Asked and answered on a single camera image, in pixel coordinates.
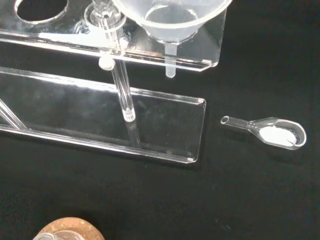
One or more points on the clear acrylic funnel stand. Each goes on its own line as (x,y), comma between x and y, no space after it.
(162,125)

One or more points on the glass weighing funnel with powder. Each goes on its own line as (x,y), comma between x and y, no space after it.
(272,136)

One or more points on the black bench cloth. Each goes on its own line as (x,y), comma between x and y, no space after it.
(250,200)

